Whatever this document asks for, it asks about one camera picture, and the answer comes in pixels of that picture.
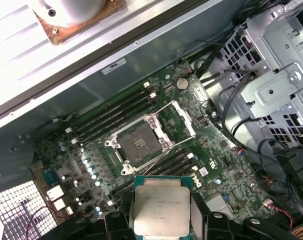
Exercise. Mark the round coin battery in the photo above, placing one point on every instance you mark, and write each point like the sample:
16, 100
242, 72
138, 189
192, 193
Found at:
182, 83

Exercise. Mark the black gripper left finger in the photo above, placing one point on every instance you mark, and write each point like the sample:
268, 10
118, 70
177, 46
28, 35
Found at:
116, 227

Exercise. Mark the black RAM slot row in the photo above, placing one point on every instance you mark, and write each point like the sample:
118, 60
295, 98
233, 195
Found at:
171, 162
111, 117

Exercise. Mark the black plastic holder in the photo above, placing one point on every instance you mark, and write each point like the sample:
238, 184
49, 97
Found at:
296, 165

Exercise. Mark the black open PC case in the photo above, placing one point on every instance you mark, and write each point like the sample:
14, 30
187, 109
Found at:
66, 100

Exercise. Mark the green motherboard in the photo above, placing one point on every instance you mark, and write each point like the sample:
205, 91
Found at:
216, 155

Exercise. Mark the thin metal locking lever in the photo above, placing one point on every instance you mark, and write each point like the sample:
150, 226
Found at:
157, 161

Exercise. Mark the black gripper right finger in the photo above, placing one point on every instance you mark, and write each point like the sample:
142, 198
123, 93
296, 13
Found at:
219, 227

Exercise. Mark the silver metal drive cage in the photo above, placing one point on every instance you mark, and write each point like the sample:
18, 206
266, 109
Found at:
274, 95

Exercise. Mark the CPU socket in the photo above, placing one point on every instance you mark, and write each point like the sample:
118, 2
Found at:
139, 143

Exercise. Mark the silver CPU green edge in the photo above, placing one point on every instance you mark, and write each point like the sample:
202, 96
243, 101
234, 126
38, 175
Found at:
161, 207

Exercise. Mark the silver chipset heatsink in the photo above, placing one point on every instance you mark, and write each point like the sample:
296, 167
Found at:
219, 203

